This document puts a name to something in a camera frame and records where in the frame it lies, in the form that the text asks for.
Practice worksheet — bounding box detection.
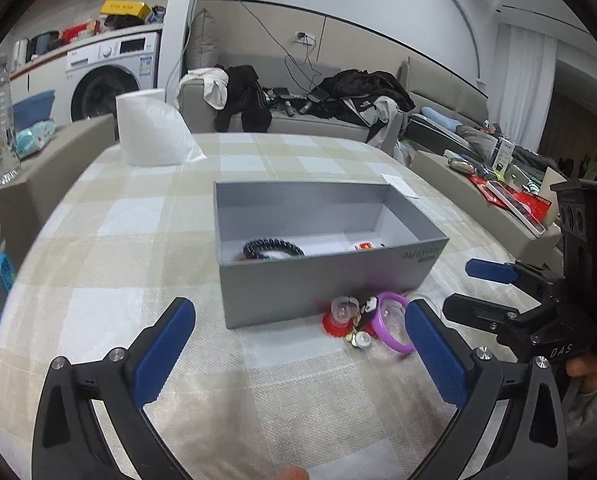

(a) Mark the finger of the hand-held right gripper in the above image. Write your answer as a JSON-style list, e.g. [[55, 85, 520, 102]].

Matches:
[[465, 258, 559, 292], [442, 293, 522, 337]]

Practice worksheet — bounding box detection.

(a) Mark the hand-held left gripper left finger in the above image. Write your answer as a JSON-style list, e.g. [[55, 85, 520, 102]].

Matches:
[[32, 296, 196, 480]]

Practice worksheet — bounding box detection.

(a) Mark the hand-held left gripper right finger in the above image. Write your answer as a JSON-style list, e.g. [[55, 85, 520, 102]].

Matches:
[[403, 298, 569, 480]]

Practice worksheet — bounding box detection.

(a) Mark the purple bracelet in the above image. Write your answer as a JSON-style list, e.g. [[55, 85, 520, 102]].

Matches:
[[370, 292, 415, 356]]

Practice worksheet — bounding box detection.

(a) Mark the black and white charm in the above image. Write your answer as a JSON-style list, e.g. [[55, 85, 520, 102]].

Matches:
[[357, 297, 379, 328]]

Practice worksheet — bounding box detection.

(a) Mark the clear plastic ring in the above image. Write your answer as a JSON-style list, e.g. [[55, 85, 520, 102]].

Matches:
[[331, 295, 360, 325]]

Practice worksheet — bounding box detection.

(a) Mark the red scalloped ornament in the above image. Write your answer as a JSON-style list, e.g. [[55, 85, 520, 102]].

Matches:
[[320, 304, 362, 339]]

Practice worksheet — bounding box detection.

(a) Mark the grey cardboard box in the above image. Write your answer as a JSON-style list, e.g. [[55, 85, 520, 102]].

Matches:
[[213, 179, 451, 330]]

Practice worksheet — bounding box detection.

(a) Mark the person's right forearm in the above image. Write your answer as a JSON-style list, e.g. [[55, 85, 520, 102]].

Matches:
[[561, 355, 597, 443]]

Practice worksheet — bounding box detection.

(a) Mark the person's right hand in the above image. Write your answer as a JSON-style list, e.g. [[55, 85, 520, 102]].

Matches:
[[565, 345, 597, 392]]

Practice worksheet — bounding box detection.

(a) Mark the person's left hand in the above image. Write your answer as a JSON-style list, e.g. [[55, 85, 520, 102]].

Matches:
[[272, 465, 311, 480]]

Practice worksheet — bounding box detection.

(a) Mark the grey low bench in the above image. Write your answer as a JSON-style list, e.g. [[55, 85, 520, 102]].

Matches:
[[413, 149, 564, 273]]

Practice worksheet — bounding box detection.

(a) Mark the red packet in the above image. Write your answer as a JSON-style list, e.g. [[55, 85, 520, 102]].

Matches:
[[471, 175, 554, 231]]

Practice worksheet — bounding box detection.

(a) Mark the white paper card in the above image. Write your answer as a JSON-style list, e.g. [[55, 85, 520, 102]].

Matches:
[[380, 173, 420, 199]]

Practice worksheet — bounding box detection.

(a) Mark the white curtain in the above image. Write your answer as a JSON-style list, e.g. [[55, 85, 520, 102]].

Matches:
[[496, 22, 559, 153]]

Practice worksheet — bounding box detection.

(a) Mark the grey side cabinet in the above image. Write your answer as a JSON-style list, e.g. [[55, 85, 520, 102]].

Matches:
[[0, 113, 118, 271]]

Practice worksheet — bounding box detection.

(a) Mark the black jacket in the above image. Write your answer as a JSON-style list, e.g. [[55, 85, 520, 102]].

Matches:
[[309, 69, 417, 128]]

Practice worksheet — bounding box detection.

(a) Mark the white tissue roll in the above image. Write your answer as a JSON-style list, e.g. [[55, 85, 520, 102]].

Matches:
[[115, 88, 208, 167]]

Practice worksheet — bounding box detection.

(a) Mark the grey sofa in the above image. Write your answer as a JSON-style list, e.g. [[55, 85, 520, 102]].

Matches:
[[176, 7, 412, 156]]

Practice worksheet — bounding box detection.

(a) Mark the pack of wet wipes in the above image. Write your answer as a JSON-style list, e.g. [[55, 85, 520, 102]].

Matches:
[[15, 120, 58, 154]]

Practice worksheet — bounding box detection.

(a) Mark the black striped clothing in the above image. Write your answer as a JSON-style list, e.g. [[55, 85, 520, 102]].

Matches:
[[213, 65, 274, 134]]

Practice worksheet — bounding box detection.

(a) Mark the white garment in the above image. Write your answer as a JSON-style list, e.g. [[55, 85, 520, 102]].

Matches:
[[178, 67, 229, 111]]

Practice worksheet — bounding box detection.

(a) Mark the blue plastic basin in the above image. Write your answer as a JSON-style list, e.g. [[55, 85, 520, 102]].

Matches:
[[12, 90, 57, 129]]

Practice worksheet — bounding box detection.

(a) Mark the clear water bottle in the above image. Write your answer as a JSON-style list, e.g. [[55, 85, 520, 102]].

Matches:
[[0, 54, 22, 186]]

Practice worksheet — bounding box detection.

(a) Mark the white washing machine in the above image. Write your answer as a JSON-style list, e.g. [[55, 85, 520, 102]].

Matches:
[[65, 32, 160, 124]]

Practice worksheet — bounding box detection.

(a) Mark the grey cushion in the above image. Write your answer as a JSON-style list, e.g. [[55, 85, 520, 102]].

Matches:
[[184, 7, 219, 72]]

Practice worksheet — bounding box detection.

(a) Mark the yellow box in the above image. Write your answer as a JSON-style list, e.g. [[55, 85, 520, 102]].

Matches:
[[100, 0, 152, 21]]

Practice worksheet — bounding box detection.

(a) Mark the black coiled hair tie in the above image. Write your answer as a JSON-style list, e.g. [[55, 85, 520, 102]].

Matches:
[[242, 239, 305, 262]]

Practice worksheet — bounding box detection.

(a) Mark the black cable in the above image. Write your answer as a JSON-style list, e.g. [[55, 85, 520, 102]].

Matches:
[[202, 0, 329, 98]]

